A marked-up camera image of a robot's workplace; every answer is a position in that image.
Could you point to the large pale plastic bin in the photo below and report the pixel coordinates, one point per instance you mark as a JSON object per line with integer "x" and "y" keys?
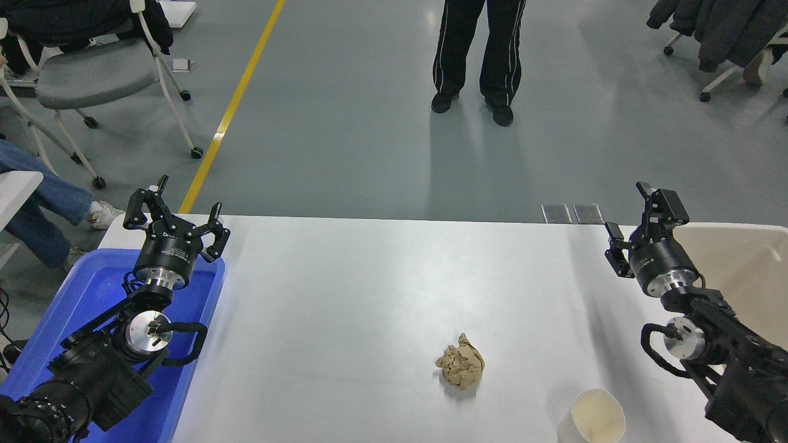
{"x": 745, "y": 264}

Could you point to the seated person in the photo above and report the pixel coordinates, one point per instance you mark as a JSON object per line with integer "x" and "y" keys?
{"x": 43, "y": 197}

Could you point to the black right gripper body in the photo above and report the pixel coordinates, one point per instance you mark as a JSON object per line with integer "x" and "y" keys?
{"x": 662, "y": 261}

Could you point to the crumpled tan paper ball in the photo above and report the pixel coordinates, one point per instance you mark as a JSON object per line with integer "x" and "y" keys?
{"x": 462, "y": 364}

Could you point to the grey white rolling chair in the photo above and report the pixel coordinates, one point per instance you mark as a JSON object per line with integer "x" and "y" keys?
{"x": 92, "y": 74}

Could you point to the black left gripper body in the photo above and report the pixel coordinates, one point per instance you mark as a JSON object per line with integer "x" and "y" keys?
{"x": 167, "y": 252}

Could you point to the standing person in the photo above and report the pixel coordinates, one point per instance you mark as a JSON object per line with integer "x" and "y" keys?
{"x": 458, "y": 49}

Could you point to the metal floor plate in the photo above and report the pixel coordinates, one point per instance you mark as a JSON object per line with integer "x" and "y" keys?
{"x": 588, "y": 213}
{"x": 556, "y": 213}

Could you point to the white flat board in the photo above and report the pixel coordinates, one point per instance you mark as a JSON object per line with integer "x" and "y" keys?
{"x": 178, "y": 12}

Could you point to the blue plastic tray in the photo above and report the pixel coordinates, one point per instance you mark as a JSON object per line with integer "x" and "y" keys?
{"x": 92, "y": 289}

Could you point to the black jacket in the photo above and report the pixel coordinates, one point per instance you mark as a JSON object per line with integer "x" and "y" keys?
{"x": 68, "y": 18}

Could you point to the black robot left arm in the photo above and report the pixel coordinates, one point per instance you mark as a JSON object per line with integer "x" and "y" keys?
{"x": 92, "y": 369}

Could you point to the small white table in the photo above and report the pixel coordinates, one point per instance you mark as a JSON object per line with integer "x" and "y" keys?
{"x": 15, "y": 191}

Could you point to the beige bag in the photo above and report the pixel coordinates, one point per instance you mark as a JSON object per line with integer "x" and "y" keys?
{"x": 756, "y": 69}

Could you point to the dark grey coats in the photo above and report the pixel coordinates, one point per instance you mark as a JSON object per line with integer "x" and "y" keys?
{"x": 726, "y": 24}

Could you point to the small white floor box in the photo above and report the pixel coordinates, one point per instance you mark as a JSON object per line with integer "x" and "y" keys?
{"x": 181, "y": 64}

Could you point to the white paper cup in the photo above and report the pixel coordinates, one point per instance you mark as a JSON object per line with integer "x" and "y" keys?
{"x": 594, "y": 418}

